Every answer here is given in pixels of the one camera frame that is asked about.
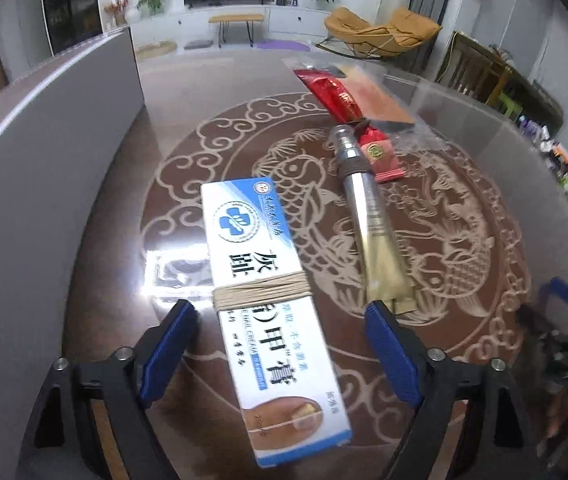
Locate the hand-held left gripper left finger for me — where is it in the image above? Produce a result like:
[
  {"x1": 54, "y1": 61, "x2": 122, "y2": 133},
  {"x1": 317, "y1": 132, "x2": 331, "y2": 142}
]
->
[{"x1": 31, "y1": 299, "x2": 199, "y2": 480}]

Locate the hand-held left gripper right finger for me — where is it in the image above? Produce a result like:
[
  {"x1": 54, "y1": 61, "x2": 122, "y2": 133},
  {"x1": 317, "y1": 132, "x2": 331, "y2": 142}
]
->
[{"x1": 364, "y1": 300, "x2": 535, "y2": 480}]

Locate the blue and white carton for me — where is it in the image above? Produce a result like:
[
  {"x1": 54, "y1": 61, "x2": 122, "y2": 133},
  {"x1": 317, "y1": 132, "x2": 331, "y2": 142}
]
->
[{"x1": 200, "y1": 176, "x2": 355, "y2": 469}]

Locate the gold tube with silver cap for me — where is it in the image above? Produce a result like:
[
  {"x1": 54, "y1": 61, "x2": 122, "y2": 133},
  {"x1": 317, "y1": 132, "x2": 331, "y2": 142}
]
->
[{"x1": 328, "y1": 122, "x2": 417, "y2": 317}]

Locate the beige rubber band bundle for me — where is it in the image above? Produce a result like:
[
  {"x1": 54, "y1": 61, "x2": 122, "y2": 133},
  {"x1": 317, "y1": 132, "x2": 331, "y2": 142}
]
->
[{"x1": 212, "y1": 270, "x2": 313, "y2": 312}]

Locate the small pink red sachet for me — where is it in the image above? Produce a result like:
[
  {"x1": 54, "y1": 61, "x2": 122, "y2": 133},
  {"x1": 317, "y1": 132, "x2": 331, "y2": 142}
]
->
[{"x1": 356, "y1": 119, "x2": 405, "y2": 183}]

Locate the dark wooden sideboard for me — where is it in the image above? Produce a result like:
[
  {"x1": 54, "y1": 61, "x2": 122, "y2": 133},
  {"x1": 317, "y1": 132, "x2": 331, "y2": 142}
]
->
[{"x1": 489, "y1": 45, "x2": 565, "y2": 131}]

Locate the grey curved panel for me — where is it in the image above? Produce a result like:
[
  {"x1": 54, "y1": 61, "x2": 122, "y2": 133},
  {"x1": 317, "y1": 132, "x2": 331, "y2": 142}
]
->
[{"x1": 0, "y1": 25, "x2": 145, "y2": 461}]

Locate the wooden chair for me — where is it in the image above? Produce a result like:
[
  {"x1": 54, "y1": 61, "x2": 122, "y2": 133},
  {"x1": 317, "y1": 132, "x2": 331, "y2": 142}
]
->
[{"x1": 436, "y1": 31, "x2": 512, "y2": 106}]

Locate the clear packet with orange card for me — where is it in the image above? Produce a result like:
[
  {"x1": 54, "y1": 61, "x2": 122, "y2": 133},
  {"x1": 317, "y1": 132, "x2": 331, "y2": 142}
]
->
[{"x1": 336, "y1": 62, "x2": 445, "y2": 153}]

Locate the red foil packet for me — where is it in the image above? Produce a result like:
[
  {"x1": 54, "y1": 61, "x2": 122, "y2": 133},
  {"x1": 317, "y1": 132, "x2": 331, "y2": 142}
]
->
[{"x1": 293, "y1": 66, "x2": 367, "y2": 126}]

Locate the beige round floor mat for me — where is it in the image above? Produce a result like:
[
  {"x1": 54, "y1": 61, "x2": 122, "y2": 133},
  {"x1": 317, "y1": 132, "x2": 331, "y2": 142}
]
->
[{"x1": 136, "y1": 40, "x2": 177, "y2": 57}]

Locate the yellow lounge chair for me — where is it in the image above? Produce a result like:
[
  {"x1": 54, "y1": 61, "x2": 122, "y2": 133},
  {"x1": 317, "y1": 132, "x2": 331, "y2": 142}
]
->
[{"x1": 316, "y1": 6, "x2": 443, "y2": 61}]

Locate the purple floor mat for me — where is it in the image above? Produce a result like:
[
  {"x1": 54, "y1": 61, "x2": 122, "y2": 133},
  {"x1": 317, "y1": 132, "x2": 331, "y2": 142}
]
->
[{"x1": 256, "y1": 39, "x2": 311, "y2": 52}]

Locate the white television cabinet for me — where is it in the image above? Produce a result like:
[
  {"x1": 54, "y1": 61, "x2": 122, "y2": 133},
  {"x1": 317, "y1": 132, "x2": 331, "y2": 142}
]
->
[{"x1": 128, "y1": 2, "x2": 335, "y2": 52}]

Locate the yellow topped bench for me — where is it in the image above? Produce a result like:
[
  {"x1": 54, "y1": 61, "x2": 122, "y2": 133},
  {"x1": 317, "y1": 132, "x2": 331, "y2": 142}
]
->
[{"x1": 208, "y1": 13, "x2": 265, "y2": 48}]

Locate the red flower plant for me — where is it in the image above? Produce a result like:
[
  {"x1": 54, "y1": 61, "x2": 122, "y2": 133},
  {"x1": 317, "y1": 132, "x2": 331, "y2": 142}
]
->
[{"x1": 105, "y1": 0, "x2": 133, "y2": 26}]

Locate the bushy green potted plant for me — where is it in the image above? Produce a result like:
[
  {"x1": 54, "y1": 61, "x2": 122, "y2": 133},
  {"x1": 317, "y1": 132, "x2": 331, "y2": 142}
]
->
[{"x1": 136, "y1": 0, "x2": 173, "y2": 16}]

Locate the black glass display cabinet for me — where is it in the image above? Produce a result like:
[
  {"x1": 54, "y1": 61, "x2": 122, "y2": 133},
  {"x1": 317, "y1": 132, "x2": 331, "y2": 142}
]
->
[{"x1": 38, "y1": 0, "x2": 102, "y2": 56}]

